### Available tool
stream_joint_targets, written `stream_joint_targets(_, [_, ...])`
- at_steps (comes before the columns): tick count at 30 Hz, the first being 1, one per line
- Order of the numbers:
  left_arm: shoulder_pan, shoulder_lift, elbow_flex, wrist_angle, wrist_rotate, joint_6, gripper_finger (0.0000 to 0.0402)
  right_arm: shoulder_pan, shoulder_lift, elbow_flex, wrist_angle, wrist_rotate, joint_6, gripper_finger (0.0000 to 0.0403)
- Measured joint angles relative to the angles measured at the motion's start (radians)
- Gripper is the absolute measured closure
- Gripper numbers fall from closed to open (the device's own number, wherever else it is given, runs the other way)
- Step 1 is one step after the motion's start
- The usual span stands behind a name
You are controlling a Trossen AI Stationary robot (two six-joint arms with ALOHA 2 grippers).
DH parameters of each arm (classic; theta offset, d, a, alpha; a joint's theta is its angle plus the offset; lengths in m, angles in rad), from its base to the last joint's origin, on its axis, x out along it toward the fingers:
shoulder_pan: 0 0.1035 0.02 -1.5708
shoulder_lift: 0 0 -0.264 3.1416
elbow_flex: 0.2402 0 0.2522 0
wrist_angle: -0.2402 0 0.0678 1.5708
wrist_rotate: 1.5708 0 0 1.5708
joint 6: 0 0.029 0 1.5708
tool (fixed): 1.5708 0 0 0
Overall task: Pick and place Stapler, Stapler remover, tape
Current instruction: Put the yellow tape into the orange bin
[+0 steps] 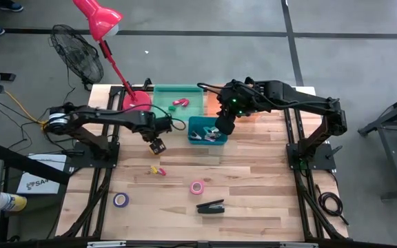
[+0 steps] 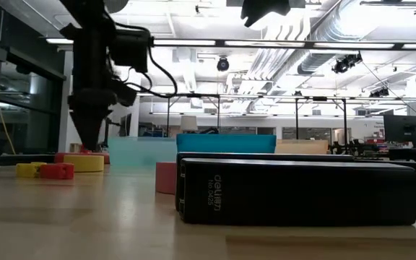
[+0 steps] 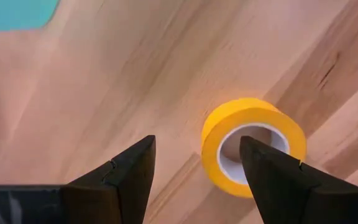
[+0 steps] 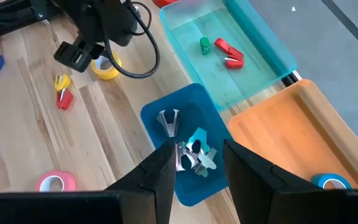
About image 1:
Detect pink tape roll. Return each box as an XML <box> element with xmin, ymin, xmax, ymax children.
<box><xmin>189</xmin><ymin>180</ymin><xmax>205</xmax><ymax>196</ymax></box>

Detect black floor fan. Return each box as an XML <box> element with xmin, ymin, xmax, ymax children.
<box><xmin>49</xmin><ymin>23</ymin><xmax>105</xmax><ymax>91</ymax></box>

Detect purple tape roll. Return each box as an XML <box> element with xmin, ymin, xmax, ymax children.
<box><xmin>112</xmin><ymin>192</ymin><xmax>130</xmax><ymax>209</ymax></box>

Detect black aluminium table frame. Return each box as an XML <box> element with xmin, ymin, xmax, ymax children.
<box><xmin>55</xmin><ymin>84</ymin><xmax>349</xmax><ymax>248</ymax></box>

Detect green translucent plastic bin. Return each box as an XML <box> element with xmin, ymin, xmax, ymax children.
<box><xmin>152</xmin><ymin>84</ymin><xmax>205</xmax><ymax>122</ymax></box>

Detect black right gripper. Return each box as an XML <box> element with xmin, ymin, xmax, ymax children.
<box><xmin>215</xmin><ymin>87</ymin><xmax>251</xmax><ymax>136</ymax></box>

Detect blue plastic bin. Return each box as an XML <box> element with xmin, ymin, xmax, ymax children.
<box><xmin>187</xmin><ymin>116</ymin><xmax>229</xmax><ymax>146</ymax></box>

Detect white printed paper sheet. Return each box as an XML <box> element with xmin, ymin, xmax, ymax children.
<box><xmin>16</xmin><ymin>153</ymin><xmax>68</xmax><ymax>195</ymax></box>

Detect red desk lamp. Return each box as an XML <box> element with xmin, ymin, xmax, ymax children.
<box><xmin>72</xmin><ymin>0</ymin><xmax>153</xmax><ymax>114</ymax></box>

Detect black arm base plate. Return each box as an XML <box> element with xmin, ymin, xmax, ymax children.
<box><xmin>286</xmin><ymin>142</ymin><xmax>338</xmax><ymax>172</ymax></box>
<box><xmin>70</xmin><ymin>141</ymin><xmax>121</xmax><ymax>169</ymax></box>

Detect yellow cable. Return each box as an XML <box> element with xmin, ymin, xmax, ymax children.
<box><xmin>0</xmin><ymin>70</ymin><xmax>47</xmax><ymax>125</ymax></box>

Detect yellow white spray can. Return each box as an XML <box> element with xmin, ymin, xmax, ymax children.
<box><xmin>0</xmin><ymin>192</ymin><xmax>28</xmax><ymax>212</ymax></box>

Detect large black stapler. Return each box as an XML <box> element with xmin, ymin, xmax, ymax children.
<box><xmin>196</xmin><ymin>198</ymin><xmax>226</xmax><ymax>215</ymax></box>

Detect silver metal bracket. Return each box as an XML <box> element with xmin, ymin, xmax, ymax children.
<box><xmin>86</xmin><ymin>240</ymin><xmax>127</xmax><ymax>248</ymax></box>
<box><xmin>279</xmin><ymin>242</ymin><xmax>319</xmax><ymax>248</ymax></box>

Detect black diagonal stand leg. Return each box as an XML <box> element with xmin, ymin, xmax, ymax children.
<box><xmin>0</xmin><ymin>142</ymin><xmax>72</xmax><ymax>186</ymax></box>

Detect coiled black cable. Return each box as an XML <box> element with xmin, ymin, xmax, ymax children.
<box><xmin>317</xmin><ymin>184</ymin><xmax>350</xmax><ymax>227</ymax></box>

